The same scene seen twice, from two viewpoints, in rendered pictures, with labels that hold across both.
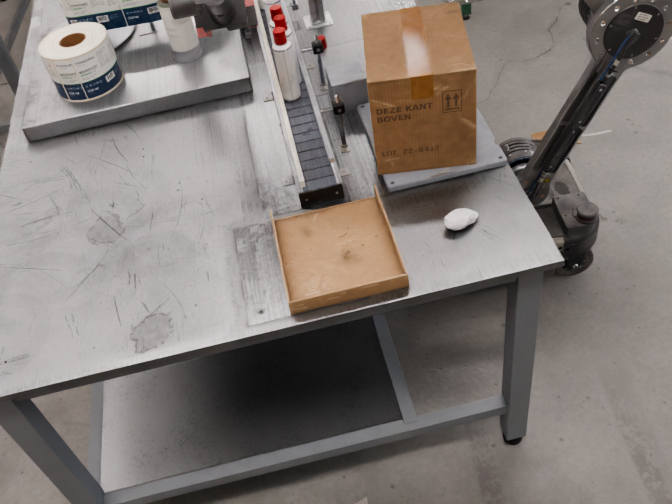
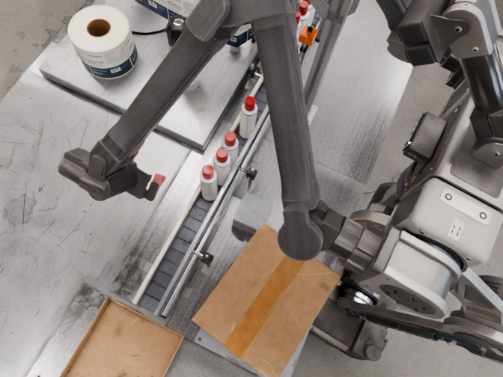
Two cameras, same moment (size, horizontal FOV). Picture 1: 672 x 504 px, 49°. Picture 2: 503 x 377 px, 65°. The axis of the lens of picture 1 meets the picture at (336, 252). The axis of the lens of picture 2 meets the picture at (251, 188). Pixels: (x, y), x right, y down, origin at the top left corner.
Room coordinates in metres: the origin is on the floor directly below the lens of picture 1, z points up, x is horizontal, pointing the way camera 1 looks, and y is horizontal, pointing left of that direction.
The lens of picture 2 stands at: (1.38, -0.22, 2.11)
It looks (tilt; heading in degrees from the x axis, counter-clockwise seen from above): 69 degrees down; 18
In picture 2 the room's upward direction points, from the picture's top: 11 degrees clockwise
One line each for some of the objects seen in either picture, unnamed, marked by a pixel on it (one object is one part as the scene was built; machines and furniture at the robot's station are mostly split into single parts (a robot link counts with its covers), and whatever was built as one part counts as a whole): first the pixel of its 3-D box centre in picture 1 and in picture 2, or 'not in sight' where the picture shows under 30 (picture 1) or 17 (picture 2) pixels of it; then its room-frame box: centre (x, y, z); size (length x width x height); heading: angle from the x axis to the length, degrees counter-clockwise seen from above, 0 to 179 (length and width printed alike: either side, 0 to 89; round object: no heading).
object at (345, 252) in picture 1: (335, 246); (118, 366); (1.16, 0.00, 0.85); 0.30 x 0.26 x 0.04; 3
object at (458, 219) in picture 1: (461, 219); not in sight; (1.17, -0.29, 0.85); 0.08 x 0.07 x 0.04; 85
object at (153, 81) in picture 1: (137, 41); (174, 31); (2.25, 0.51, 0.86); 0.80 x 0.67 x 0.05; 3
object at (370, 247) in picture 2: not in sight; (357, 244); (1.61, -0.35, 1.45); 0.09 x 0.08 x 0.12; 178
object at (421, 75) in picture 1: (418, 88); (263, 301); (1.50, -0.27, 0.99); 0.30 x 0.24 x 0.27; 173
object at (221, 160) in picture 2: (286, 51); (221, 167); (1.80, 0.03, 0.98); 0.05 x 0.05 x 0.20
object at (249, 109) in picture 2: (275, 17); (248, 117); (1.99, 0.04, 0.98); 0.05 x 0.05 x 0.20
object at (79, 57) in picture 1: (81, 61); (105, 43); (2.01, 0.63, 0.95); 0.20 x 0.20 x 0.14
